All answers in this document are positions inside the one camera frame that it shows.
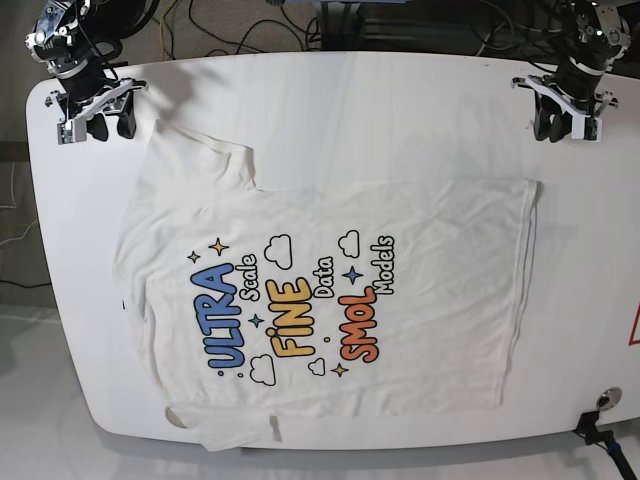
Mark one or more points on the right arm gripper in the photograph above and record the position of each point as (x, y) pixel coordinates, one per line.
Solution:
(114, 98)

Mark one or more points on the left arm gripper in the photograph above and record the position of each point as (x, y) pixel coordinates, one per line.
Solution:
(554, 107)

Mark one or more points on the white printed T-shirt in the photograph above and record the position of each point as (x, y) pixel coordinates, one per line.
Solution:
(369, 300)

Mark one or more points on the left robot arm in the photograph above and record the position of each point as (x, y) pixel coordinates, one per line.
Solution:
(593, 36)

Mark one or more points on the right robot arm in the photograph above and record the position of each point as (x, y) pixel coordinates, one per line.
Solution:
(78, 42)

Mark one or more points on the red warning sticker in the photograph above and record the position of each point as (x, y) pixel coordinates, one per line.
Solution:
(634, 338)

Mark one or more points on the right metal table grommet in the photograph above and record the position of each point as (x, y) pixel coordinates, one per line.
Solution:
(609, 399)

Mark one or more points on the left table grommet hole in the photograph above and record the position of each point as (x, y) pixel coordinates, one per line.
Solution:
(173, 419)

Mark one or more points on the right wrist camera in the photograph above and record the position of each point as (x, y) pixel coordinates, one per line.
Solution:
(71, 131)

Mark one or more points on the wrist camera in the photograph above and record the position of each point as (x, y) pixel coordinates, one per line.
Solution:
(71, 131)
(587, 128)

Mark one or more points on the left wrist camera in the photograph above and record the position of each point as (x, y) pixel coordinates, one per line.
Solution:
(587, 128)

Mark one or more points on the black equipment frame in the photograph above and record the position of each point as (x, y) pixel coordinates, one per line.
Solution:
(339, 24)

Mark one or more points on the black clamp with cable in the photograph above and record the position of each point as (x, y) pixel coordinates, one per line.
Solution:
(588, 431)

